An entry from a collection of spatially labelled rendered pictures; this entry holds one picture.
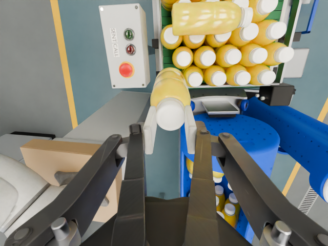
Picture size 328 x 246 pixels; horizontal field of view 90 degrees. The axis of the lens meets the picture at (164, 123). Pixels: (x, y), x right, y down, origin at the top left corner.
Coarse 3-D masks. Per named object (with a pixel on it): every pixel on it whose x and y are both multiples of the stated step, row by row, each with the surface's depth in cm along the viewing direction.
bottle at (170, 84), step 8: (160, 72) 34; (168, 72) 31; (176, 72) 31; (160, 80) 28; (168, 80) 26; (176, 80) 26; (184, 80) 31; (160, 88) 24; (168, 88) 24; (176, 88) 24; (184, 88) 25; (152, 96) 25; (160, 96) 23; (168, 96) 23; (176, 96) 23; (184, 96) 24; (152, 104) 24; (184, 104) 23; (184, 112) 23
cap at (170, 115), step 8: (160, 104) 22; (168, 104) 21; (176, 104) 21; (160, 112) 21; (168, 112) 21; (176, 112) 21; (160, 120) 22; (168, 120) 22; (176, 120) 22; (184, 120) 22; (168, 128) 22; (176, 128) 22
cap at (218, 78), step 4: (216, 72) 47; (220, 72) 46; (212, 76) 48; (216, 76) 47; (220, 76) 47; (224, 76) 46; (212, 80) 47; (216, 80) 47; (220, 80) 47; (224, 80) 47; (216, 84) 48; (220, 84) 47
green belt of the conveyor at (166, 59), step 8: (280, 0) 53; (280, 8) 54; (168, 16) 57; (272, 16) 55; (280, 16) 55; (168, 24) 58; (168, 56) 67; (168, 64) 63; (192, 88) 67; (200, 88) 68; (208, 88) 68; (216, 88) 67
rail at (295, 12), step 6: (294, 0) 49; (300, 0) 47; (294, 6) 49; (300, 6) 47; (294, 12) 49; (294, 18) 49; (288, 24) 51; (294, 24) 49; (288, 30) 51; (294, 30) 50; (288, 36) 51; (288, 42) 51; (282, 66) 55; (282, 72) 55; (276, 78) 58; (282, 78) 55
